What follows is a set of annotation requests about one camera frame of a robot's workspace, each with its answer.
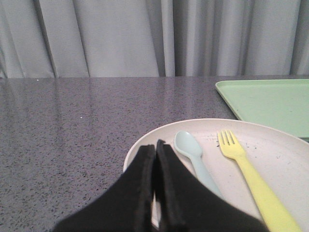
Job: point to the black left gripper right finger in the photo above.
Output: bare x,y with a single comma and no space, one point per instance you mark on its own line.
188,206

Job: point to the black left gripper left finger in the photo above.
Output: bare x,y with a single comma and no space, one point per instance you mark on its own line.
125,207

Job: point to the yellow plastic fork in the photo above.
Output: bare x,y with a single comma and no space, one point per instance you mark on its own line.
274,214

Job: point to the white speckled plate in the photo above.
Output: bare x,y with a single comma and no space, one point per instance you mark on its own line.
282,161

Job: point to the light blue plastic spoon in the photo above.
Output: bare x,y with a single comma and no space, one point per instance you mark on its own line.
187,145

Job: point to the light green tray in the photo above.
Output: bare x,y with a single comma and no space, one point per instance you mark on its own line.
280,104

